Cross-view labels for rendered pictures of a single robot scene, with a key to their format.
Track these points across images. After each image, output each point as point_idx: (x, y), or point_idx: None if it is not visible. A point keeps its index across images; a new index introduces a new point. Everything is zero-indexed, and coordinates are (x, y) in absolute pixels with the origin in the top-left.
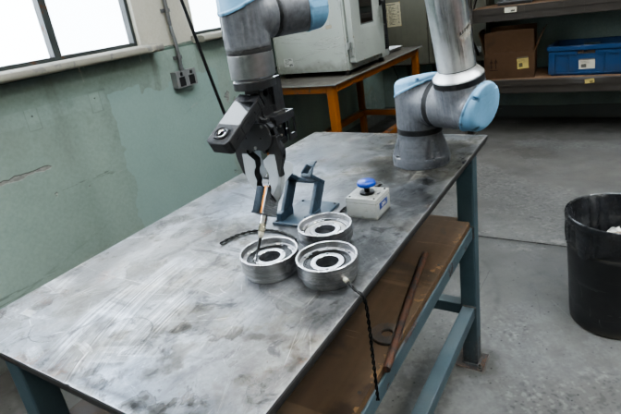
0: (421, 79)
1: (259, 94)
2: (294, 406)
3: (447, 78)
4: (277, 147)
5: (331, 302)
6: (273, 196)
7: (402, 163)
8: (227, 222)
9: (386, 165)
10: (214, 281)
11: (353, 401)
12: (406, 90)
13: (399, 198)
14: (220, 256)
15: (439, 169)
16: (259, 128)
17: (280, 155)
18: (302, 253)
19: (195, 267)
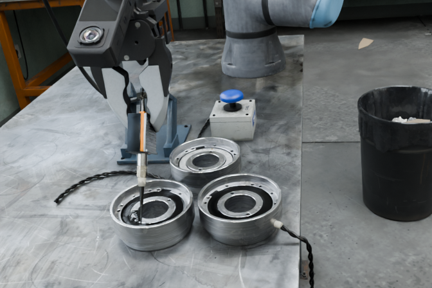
0: None
1: None
2: None
3: None
4: (164, 53)
5: (269, 258)
6: (152, 125)
7: (238, 71)
8: (48, 169)
9: (217, 76)
10: (78, 260)
11: None
12: None
13: (259, 110)
14: (65, 220)
15: (280, 74)
16: (134, 27)
17: (168, 65)
18: (201, 198)
19: (34, 243)
